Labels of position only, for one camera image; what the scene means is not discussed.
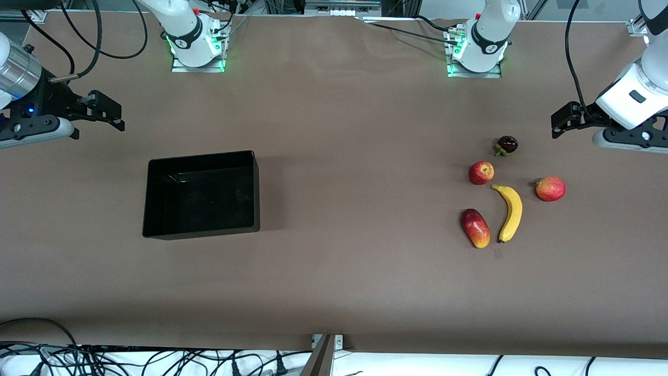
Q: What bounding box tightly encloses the small red yellow apple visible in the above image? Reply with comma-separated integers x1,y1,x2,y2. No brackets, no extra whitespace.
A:
469,161,495,185

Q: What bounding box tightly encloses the yellow banana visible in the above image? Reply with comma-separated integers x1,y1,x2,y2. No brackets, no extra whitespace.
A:
491,184,523,244

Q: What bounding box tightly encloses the black plastic box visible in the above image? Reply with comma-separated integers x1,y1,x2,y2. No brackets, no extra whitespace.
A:
142,150,260,240

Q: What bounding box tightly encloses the red apple on right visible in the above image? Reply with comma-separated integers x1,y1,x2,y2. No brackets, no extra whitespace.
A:
535,176,567,202

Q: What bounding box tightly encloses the silver device box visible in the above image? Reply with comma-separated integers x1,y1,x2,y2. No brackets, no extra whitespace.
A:
305,0,382,17

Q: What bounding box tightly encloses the dark purple mangosteen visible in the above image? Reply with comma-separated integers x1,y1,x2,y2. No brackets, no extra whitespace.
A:
495,135,519,157

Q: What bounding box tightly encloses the red yellow mango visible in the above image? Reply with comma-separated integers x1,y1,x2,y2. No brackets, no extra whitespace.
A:
460,208,491,249

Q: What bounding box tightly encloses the dark grey metal bar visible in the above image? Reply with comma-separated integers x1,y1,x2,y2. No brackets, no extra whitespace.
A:
299,334,336,376

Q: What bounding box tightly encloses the black thin arm cable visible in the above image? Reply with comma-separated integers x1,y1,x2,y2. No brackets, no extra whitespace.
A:
21,9,76,78

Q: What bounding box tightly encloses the black looping arm cable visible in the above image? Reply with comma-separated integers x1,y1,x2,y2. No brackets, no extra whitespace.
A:
60,0,149,60

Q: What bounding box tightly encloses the black cable with metal plug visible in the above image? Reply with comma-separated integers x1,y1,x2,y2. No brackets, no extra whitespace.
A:
49,0,102,84

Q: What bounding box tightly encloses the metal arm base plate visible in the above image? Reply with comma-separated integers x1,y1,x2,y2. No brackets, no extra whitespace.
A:
446,25,503,79
171,20,227,73

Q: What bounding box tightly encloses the black cable on table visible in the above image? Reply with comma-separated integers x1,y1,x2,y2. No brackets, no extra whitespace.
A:
360,15,462,46

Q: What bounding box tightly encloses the black floor cable loop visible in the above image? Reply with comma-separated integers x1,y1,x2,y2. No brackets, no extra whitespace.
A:
0,317,80,348

